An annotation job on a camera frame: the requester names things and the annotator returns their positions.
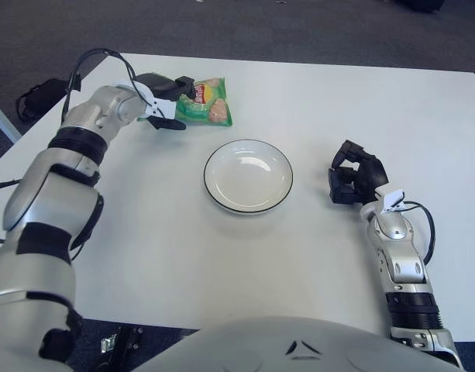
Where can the green snack bag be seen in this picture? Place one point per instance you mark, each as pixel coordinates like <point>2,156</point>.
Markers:
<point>210,108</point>

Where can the white plate with black rim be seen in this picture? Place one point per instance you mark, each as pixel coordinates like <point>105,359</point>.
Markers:
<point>248,178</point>

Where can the black bracket with metal clip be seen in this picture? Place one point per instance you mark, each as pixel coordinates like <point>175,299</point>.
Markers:
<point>124,341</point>

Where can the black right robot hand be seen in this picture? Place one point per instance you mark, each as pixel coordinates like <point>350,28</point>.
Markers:
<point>370,174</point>

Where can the black bag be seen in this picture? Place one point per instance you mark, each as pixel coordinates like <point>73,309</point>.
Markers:
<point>39,97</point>

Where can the grey robot torso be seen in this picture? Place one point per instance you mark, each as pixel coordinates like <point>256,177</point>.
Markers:
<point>279,345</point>

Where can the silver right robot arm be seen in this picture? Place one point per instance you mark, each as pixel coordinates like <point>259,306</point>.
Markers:
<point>403,263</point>

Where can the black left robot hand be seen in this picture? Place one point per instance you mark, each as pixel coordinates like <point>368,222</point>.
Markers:
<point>159,87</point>

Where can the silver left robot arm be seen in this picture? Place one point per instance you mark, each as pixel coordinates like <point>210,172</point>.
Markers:
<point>55,201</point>

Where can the white table leg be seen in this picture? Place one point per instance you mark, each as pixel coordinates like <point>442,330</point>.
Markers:
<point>2,120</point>

